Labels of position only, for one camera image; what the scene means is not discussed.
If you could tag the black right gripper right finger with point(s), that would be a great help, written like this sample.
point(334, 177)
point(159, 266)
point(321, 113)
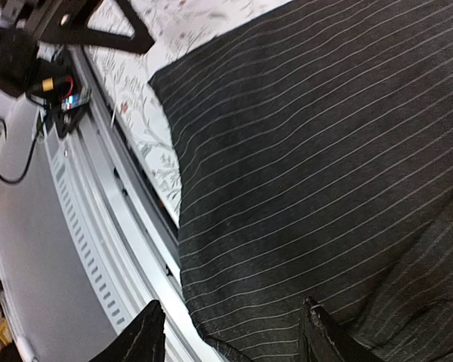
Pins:
point(322, 338)

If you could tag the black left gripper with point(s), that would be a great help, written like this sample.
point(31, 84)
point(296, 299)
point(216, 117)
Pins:
point(66, 22)

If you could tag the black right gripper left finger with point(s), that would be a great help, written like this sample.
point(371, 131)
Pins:
point(143, 340)

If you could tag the black pinstriped long sleeve shirt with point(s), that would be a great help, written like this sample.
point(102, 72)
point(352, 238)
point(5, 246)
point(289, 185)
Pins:
point(315, 148)

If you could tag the floral white tablecloth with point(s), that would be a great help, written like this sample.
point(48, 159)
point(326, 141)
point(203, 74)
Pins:
point(177, 28)

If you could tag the aluminium front rail frame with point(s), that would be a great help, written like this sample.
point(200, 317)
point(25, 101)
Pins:
point(84, 242)

